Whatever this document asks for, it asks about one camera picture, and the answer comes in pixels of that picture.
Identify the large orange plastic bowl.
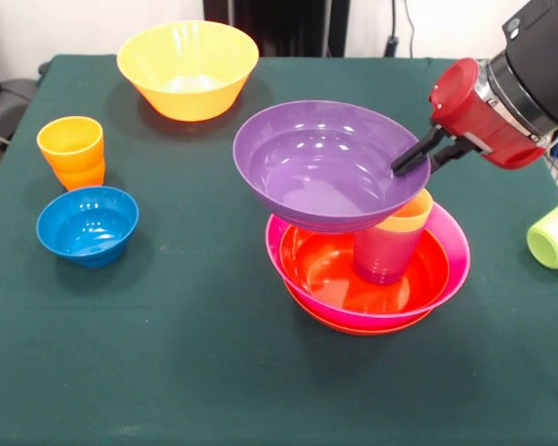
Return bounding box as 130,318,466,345
116,20,260,124

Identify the lime green plastic cup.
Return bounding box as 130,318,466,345
526,194,558,271

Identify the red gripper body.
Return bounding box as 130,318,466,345
428,57,552,172

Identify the dark green table cloth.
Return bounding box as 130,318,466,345
0,54,558,446

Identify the red plastic bowl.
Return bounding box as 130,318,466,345
284,281,434,336
278,225,451,315

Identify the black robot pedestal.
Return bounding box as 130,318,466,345
203,0,351,59

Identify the yellow plastic cup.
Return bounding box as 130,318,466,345
376,188,434,233

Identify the purple plastic bowl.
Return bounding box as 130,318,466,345
232,99,432,233

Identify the orange plastic cup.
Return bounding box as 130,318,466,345
50,156,106,192
35,115,105,174

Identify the large pink plastic bowl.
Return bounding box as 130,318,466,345
264,202,472,332

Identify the black hanging cable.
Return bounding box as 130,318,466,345
383,0,418,59

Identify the purple plastic cup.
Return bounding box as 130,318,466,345
352,226,427,286

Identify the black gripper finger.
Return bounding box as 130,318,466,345
429,138,472,175
390,125,448,177

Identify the small blue plastic bowl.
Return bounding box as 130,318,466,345
35,185,140,269

